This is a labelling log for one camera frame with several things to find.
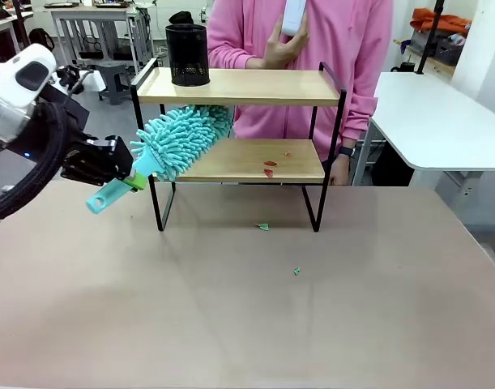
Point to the white desk with metal legs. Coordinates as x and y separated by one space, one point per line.
93 12

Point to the orange cloth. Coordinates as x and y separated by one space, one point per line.
441 20

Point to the black chair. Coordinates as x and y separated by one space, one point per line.
393 166

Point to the grey plastic stool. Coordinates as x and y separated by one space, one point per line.
111 81

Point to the person in pink hoodie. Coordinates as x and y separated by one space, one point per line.
344 48

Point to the teal microfiber duster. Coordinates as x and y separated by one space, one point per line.
182 135

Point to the red paper scrap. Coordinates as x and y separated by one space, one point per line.
268 173
270 163

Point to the white rectangular speaker box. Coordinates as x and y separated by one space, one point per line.
292 16

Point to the black storage basket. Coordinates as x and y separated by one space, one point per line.
449 50

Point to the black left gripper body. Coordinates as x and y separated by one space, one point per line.
87 162

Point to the two-tier wooden metal shelf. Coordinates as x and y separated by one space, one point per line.
251 87

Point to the black camera pole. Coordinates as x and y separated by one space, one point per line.
22 22
430 36

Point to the person's left hand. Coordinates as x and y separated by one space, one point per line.
339 172

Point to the white rounded table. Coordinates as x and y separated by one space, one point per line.
433 117

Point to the black backpack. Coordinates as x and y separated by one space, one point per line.
42 38

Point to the black wrist watch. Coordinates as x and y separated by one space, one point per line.
347 152

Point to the person's right hand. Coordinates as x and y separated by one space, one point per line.
281 50

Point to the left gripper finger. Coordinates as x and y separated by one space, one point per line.
121 152
133 182

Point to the black mesh pen holder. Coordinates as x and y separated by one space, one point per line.
189 56

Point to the person's right forearm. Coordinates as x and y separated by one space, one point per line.
235 54

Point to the black bag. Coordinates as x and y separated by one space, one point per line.
181 18

